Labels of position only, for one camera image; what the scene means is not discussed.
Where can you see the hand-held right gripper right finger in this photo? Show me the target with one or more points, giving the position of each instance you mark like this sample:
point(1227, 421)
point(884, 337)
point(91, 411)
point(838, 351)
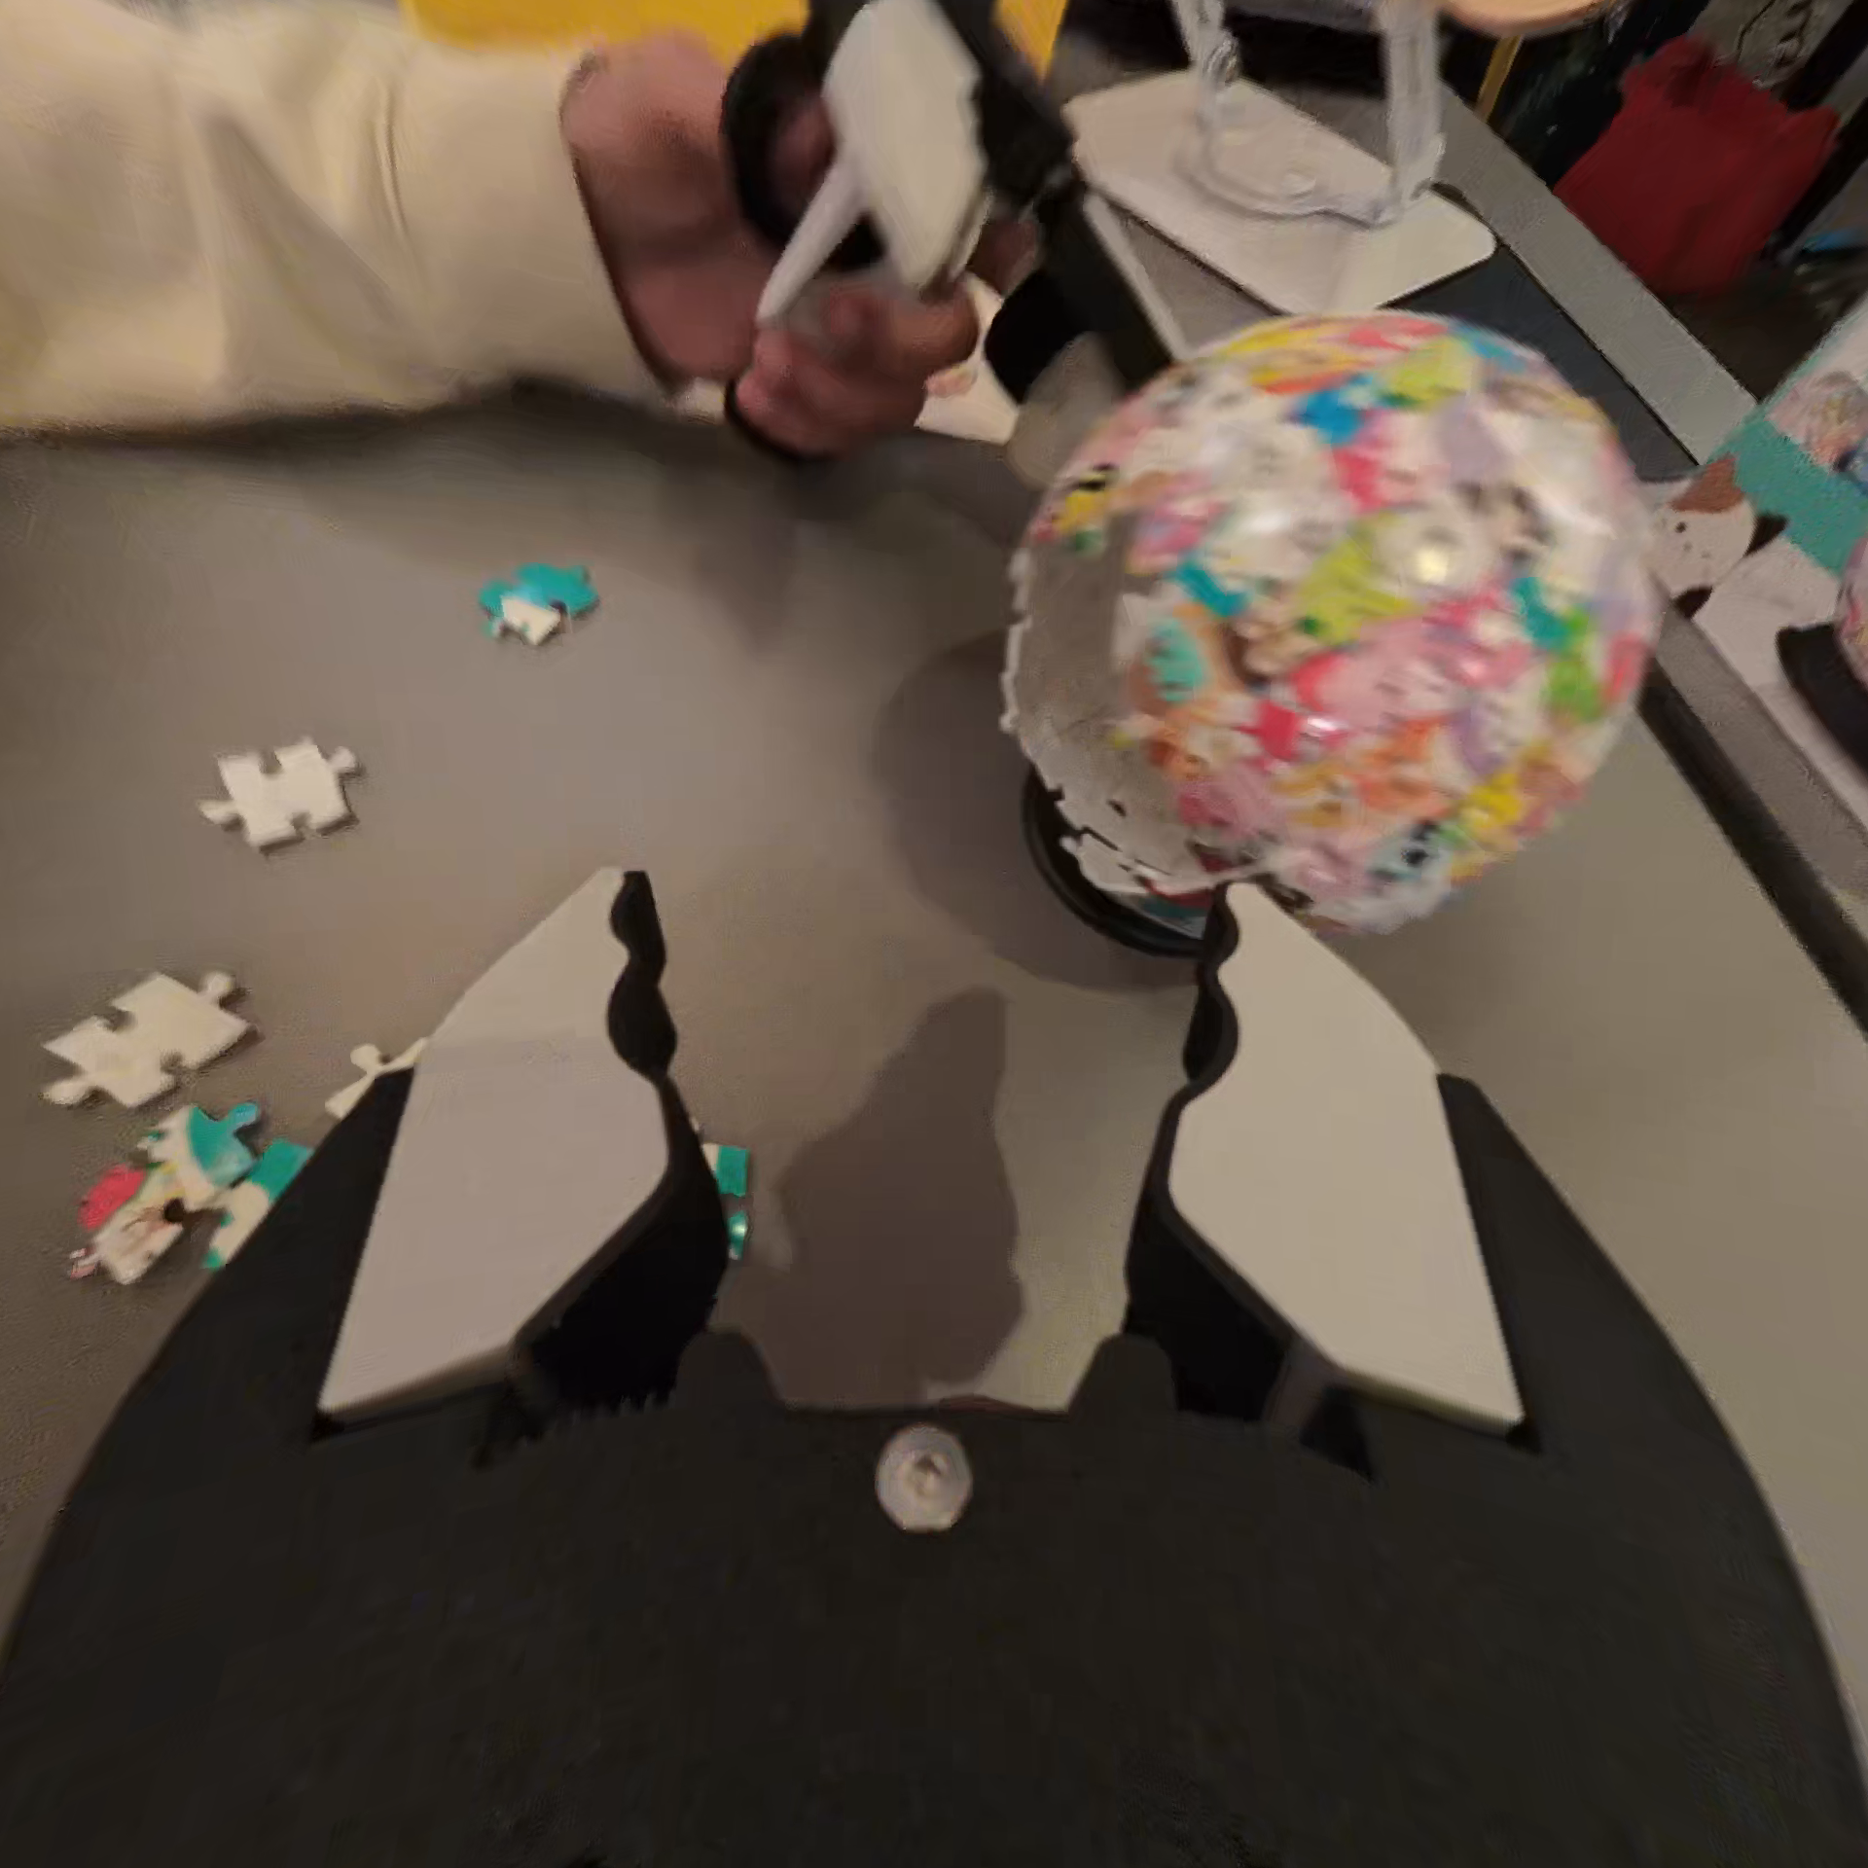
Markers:
point(1341, 1212)

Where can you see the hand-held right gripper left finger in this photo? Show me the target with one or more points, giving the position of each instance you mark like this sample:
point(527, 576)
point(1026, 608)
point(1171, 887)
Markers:
point(496, 1198)

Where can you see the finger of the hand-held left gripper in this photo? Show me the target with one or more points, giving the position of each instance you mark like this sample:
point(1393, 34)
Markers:
point(986, 416)

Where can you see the colourful puzzle ball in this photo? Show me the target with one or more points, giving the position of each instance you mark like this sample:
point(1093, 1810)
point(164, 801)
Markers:
point(1386, 613)

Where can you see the person's left forearm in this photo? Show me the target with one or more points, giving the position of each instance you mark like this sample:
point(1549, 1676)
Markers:
point(264, 220)

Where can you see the teal and white puzzle piece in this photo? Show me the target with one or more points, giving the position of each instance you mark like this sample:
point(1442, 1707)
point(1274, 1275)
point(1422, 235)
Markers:
point(220, 1154)
point(540, 600)

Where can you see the black ball stand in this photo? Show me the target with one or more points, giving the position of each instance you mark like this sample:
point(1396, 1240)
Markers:
point(1079, 890)

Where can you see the puzzle box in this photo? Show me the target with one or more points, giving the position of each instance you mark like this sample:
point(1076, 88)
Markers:
point(1781, 584)

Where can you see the person's left hand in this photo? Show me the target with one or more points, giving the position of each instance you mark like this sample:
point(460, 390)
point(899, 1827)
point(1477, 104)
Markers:
point(671, 220)

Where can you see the instruction sheet on stand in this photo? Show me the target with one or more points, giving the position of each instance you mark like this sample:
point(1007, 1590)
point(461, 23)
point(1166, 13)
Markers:
point(1315, 235)

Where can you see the yellow plastic bin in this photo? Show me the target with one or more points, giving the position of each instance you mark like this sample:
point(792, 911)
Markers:
point(612, 16)

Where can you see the red seat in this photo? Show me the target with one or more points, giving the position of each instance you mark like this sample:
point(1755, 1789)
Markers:
point(1694, 175)

